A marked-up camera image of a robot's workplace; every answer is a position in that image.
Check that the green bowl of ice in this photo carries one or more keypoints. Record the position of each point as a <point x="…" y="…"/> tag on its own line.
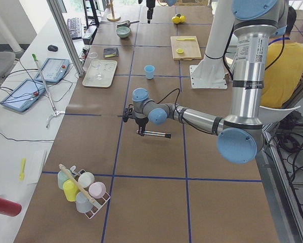
<point x="123" y="32"/>

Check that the pink cup in rack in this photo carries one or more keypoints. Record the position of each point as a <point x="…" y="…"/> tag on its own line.
<point x="97" y="190"/>

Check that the yellow lemon half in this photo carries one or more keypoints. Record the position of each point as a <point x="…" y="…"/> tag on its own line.
<point x="180" y="51"/>

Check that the clear wine glass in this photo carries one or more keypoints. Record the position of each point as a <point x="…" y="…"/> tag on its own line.
<point x="95" y="63"/>

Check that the red bottle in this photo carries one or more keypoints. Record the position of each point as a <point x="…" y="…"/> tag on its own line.
<point x="9" y="208"/>

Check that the mint green cup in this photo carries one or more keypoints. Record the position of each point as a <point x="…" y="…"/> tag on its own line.
<point x="61" y="178"/>

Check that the yellow cup in rack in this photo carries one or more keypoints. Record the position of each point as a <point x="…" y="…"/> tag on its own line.
<point x="70" y="190"/>

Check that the white cup in rack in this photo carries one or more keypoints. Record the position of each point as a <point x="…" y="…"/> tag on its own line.
<point x="86" y="179"/>

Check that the long metal grabber tool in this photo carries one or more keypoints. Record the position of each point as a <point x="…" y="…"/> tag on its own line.
<point x="56" y="112"/>

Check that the small yellow plastic tool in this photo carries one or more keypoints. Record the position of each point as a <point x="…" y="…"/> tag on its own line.
<point x="21" y="174"/>

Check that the grey folded cloth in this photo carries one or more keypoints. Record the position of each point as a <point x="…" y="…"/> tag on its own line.
<point x="110" y="52"/>

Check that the near blue teach pendant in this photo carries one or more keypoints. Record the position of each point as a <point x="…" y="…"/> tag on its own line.
<point x="24" y="96"/>

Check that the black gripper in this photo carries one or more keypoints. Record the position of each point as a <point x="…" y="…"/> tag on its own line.
<point x="141" y="122"/>
<point x="149" y="5"/>

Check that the light blue plastic cup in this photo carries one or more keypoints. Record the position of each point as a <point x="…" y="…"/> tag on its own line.
<point x="149" y="71"/>

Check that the wooden stick on rack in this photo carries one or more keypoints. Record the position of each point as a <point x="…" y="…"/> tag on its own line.
<point x="64" y="169"/>

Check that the steel ice scoop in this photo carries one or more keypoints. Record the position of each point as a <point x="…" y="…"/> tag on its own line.
<point x="126" y="23"/>

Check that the black power adapter box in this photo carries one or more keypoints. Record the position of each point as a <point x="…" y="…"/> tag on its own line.
<point x="89" y="35"/>

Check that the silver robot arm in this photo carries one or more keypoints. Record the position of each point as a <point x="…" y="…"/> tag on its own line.
<point x="240" y="132"/>
<point x="165" y="2"/>

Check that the grey office chair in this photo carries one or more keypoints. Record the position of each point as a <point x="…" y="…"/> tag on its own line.
<point x="6" y="62"/>

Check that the cream bear serving tray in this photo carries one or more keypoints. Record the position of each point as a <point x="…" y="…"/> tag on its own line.
<point x="107" y="68"/>

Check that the wooden mug tree stand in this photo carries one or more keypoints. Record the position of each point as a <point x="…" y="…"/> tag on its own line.
<point x="112" y="16"/>

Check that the black keyboard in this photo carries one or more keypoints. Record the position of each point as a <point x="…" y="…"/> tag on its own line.
<point x="74" y="27"/>

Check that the aluminium frame post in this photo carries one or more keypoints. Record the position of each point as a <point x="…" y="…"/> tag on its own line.
<point x="61" y="24"/>

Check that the person in yellow shirt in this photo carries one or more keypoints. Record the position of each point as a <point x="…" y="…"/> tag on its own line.
<point x="285" y="66"/>

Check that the white wire cup rack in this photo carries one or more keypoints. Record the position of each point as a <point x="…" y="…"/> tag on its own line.
<point x="99" y="203"/>

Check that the whole yellow lemon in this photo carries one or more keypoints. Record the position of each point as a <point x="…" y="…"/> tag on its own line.
<point x="182" y="19"/>
<point x="176" y="20"/>

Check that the grey blue cup in rack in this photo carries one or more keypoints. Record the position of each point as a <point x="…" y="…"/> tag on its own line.
<point x="82" y="203"/>

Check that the black computer mouse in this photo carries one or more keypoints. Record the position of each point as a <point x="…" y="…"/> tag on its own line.
<point x="52" y="48"/>

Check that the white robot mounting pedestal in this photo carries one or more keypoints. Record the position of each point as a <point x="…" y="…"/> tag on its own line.
<point x="209" y="73"/>

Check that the yellow plastic knife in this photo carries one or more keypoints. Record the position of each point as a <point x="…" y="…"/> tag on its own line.
<point x="185" y="39"/>

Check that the bamboo cutting board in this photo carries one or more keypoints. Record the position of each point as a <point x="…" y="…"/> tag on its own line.
<point x="191" y="48"/>

